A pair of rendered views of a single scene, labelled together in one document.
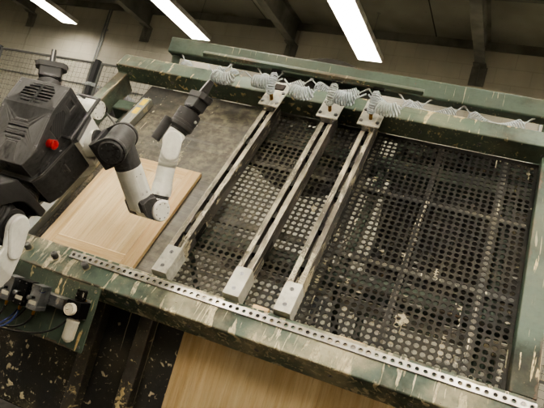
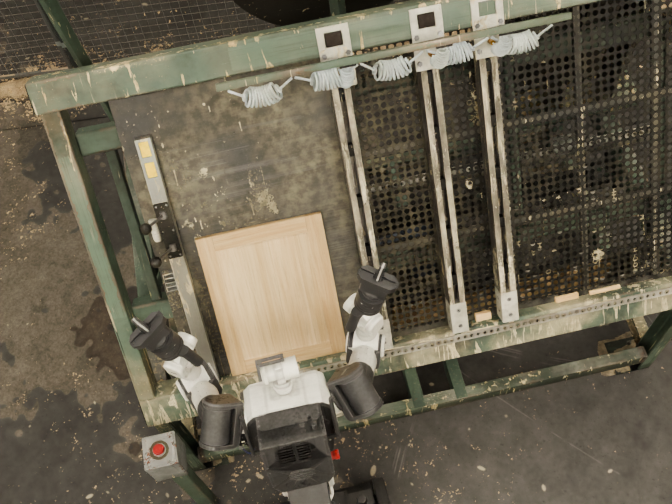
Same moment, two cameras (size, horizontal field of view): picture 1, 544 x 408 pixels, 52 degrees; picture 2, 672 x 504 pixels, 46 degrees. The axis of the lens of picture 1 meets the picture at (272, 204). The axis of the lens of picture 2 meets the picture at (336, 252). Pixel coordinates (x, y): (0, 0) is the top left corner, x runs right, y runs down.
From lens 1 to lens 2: 296 cm
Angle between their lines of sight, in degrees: 69
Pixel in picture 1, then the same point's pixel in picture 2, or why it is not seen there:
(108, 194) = (245, 295)
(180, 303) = (421, 356)
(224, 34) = not seen: outside the picture
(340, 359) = (570, 323)
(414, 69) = not seen: outside the picture
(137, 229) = (315, 312)
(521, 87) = not seen: outside the picture
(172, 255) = (385, 330)
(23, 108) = (295, 466)
